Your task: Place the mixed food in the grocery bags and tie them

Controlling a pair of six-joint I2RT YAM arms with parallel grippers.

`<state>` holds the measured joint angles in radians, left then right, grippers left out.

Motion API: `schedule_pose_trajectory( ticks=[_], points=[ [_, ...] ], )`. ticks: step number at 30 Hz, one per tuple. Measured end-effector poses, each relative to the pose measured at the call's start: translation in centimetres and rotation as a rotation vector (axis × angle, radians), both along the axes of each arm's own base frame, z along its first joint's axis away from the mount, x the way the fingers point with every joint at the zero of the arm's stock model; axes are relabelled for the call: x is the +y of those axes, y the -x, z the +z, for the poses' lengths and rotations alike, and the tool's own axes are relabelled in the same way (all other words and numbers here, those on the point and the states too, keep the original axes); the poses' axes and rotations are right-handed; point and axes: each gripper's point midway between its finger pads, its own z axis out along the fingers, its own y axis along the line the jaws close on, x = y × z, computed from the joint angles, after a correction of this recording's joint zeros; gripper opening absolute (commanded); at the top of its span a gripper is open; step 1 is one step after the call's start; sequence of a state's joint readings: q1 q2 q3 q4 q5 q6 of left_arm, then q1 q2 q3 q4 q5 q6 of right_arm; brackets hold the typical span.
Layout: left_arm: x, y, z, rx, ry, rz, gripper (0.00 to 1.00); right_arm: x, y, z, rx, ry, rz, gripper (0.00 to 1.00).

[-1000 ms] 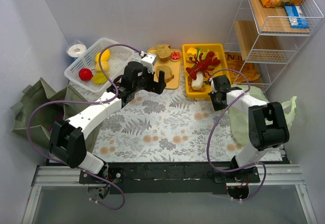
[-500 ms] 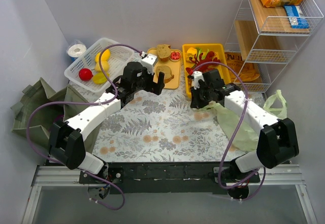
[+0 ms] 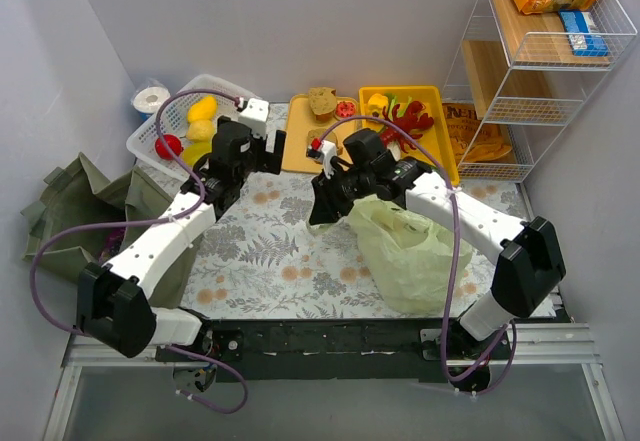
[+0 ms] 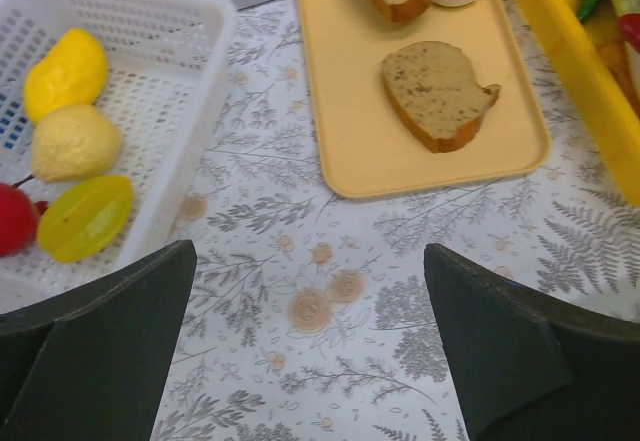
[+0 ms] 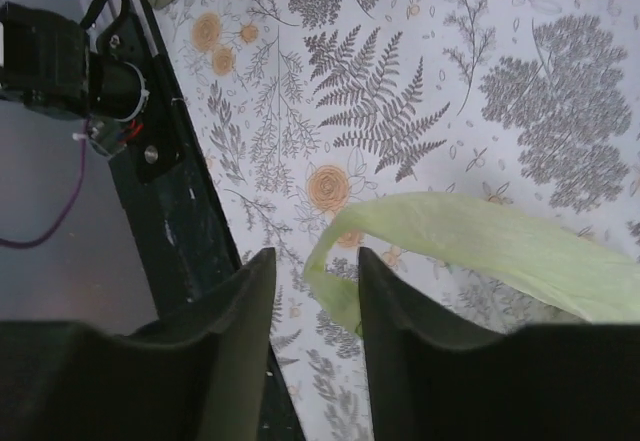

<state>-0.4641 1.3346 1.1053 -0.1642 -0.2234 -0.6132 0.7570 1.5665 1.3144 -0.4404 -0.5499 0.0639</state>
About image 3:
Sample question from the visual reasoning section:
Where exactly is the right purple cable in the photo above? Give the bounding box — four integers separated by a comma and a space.
314, 115, 519, 396

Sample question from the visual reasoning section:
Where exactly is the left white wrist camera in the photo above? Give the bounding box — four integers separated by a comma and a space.
237, 97, 270, 139

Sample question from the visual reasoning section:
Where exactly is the tissue roll in blue wrap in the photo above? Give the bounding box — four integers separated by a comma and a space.
130, 78, 171, 121

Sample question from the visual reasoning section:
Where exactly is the olive green canvas bag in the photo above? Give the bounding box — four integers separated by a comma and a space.
21, 153, 173, 284

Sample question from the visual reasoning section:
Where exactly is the deep yellow plastic bin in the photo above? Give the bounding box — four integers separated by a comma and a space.
359, 85, 460, 186

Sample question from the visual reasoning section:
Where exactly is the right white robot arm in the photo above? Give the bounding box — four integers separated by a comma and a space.
307, 128, 566, 341

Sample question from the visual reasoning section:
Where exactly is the purple candy bag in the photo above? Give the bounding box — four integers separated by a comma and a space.
98, 228, 125, 264

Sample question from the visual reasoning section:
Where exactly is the white wire shelf rack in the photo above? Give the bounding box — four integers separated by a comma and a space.
442, 0, 638, 182

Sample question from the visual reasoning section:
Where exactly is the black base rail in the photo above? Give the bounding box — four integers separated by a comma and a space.
154, 316, 571, 385

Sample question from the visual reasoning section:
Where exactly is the red toy apple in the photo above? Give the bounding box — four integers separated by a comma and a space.
154, 134, 183, 160

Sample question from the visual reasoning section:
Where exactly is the yellow toy fruit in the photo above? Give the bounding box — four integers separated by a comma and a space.
187, 95, 218, 124

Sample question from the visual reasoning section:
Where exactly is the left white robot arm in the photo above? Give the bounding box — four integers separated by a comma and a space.
76, 120, 286, 358

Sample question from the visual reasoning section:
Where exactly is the bread slice rear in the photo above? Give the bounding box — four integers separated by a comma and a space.
307, 87, 338, 123

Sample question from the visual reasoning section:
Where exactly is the light green plastic bag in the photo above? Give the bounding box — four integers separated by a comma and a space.
346, 196, 454, 317

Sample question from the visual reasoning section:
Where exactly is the white perforated plastic basket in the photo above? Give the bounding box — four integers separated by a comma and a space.
125, 73, 266, 182

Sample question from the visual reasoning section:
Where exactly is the pale yellow toy lemon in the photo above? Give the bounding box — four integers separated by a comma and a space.
186, 119, 216, 143

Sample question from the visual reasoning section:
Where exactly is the pale yellow flat tray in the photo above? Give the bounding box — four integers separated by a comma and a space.
282, 93, 362, 174

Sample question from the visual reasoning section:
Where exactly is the red toy lobster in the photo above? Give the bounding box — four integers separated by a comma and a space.
379, 100, 435, 154

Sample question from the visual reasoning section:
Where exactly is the blue snack box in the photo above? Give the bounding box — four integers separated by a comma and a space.
559, 10, 609, 57

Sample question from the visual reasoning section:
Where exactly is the yellow toy pepper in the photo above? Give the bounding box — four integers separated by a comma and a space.
365, 93, 389, 118

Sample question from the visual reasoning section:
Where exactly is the yellow green toy starfruit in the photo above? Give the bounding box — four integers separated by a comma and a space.
181, 142, 212, 167

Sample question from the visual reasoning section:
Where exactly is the orange chips bag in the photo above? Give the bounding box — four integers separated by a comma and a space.
443, 103, 512, 163

